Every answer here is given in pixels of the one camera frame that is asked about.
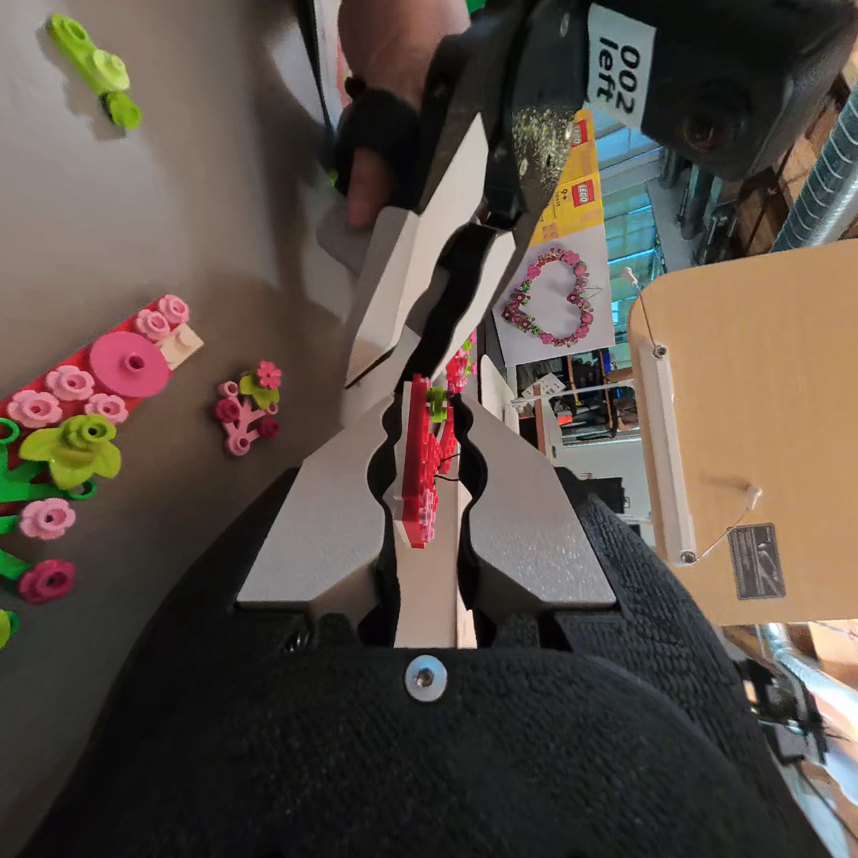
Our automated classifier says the pink lego branch piece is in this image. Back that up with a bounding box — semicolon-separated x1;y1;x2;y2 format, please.
214;361;284;458

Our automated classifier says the yellow white toy set box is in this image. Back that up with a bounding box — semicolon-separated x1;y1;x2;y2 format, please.
492;110;615;367

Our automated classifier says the red lego heart frame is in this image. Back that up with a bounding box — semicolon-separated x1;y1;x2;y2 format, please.
392;335;478;551

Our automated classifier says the white bar on board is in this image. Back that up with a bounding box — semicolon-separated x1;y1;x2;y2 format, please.
633;345;698;567

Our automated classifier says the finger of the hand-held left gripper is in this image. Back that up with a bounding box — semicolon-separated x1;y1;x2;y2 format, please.
402;223;518;396
315;113;493;390

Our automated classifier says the person's left hand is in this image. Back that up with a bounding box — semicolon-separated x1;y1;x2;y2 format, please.
335;0;473;230

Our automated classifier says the thin metal wire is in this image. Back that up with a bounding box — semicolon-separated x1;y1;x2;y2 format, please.
682;486;765;564
622;267;666;356

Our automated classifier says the light wooden board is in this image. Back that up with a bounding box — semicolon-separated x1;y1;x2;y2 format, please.
627;240;858;627

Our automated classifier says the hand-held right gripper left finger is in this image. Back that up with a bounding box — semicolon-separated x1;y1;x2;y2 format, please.
236;394;403;648

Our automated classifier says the lego segment with green stems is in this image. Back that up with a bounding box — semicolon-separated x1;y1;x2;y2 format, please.
0;294;205;652

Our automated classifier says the lime green lego flower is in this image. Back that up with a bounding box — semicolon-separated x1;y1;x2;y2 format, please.
101;90;143;131
87;48;131;95
46;13;93;55

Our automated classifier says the grey label plate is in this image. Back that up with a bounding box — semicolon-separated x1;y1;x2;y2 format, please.
727;523;787;601

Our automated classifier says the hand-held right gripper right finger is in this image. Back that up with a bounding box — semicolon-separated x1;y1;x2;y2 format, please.
456;394;618;648

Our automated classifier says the ribbed silver duct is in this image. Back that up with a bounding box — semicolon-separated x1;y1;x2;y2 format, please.
771;87;858;252

